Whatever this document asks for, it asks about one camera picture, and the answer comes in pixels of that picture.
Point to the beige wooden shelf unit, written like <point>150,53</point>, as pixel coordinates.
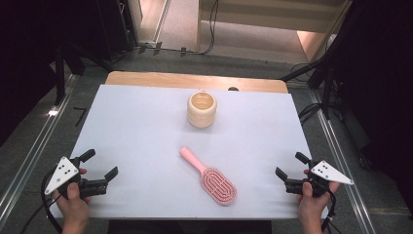
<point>259,16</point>

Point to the metal floor rail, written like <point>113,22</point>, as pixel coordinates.
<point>341,162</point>
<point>35,146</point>

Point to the black metal stand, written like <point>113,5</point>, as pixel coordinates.
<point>326,84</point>
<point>60,74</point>

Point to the cream ribbed cup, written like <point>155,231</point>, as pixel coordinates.
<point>201,118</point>

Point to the person's right hand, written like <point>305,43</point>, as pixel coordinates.
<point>311,208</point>

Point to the pink hairbrush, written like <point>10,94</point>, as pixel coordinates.
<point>217,185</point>

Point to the black cabinet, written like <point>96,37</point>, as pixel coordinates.
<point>117,26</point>

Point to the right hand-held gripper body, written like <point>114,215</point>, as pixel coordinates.
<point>326,172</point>

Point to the white table mat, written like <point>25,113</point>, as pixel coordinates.
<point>146,146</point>

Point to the person's left hand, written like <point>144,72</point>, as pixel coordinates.
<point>74,208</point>

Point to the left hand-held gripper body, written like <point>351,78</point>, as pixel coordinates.
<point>61,174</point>

